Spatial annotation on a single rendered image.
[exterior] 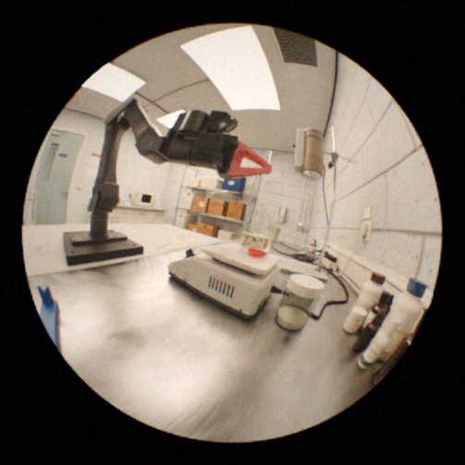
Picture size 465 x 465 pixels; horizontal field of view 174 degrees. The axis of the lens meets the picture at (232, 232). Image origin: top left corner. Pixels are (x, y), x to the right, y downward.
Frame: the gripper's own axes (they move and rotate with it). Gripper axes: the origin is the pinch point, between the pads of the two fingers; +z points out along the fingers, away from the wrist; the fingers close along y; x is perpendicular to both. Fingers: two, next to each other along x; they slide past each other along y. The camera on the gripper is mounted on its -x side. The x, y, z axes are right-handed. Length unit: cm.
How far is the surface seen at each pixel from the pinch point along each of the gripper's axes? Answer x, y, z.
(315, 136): -32.6, 23.4, 19.6
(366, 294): 17.2, -10.7, 25.0
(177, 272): 23.8, -2.0, -11.5
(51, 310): 25.7, -25.9, -21.8
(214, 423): 25.4, -26.5, -0.5
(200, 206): 9, 234, -71
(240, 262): 16.6, -7.2, -1.0
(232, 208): -1, 217, -14
